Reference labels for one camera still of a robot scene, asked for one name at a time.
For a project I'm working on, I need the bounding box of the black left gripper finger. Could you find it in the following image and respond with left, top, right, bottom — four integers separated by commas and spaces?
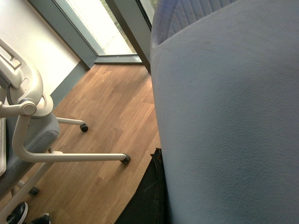
115, 148, 168, 224

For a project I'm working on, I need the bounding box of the black white sneaker right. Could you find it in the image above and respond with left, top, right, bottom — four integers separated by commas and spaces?
30, 213, 51, 224

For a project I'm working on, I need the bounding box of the black white sneaker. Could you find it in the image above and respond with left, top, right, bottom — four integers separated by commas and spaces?
30, 213, 51, 224
6, 202, 28, 224

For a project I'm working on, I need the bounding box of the black white sneaker left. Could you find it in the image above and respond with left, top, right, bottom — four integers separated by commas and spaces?
6, 202, 28, 224

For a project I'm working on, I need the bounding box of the grey white office chair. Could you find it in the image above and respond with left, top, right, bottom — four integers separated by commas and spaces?
0, 41, 130, 224

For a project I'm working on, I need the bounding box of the white keyboard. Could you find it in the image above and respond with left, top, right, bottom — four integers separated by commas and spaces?
0, 118, 6, 175

